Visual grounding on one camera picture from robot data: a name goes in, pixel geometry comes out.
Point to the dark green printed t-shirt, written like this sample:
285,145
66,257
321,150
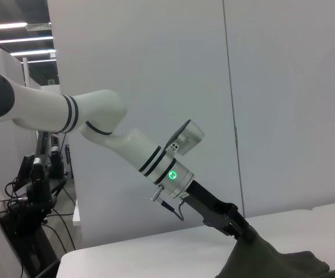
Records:
271,255

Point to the ceiling air vent grille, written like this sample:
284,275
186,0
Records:
39,26

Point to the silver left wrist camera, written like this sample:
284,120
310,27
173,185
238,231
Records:
189,137

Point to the white ceiling light strip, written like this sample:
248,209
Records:
2,26
32,52
16,40
42,61

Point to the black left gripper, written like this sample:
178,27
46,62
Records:
210,211

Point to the black office chair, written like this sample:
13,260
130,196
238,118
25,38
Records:
68,159

